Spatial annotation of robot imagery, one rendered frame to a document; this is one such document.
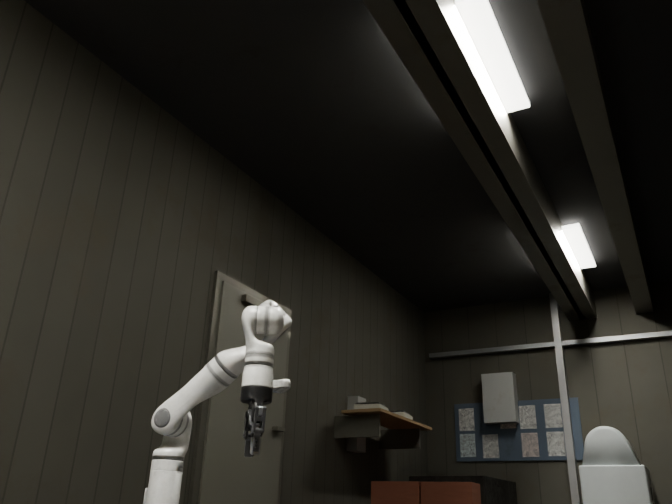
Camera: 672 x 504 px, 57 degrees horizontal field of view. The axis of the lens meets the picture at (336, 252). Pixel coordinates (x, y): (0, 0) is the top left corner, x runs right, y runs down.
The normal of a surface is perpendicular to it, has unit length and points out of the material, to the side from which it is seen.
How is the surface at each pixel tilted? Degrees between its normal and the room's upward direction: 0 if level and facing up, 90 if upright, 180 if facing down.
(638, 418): 90
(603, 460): 90
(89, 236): 90
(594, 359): 90
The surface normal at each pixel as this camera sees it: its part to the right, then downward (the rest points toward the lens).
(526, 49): -0.03, 0.92
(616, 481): -0.47, -0.36
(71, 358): 0.88, -0.16
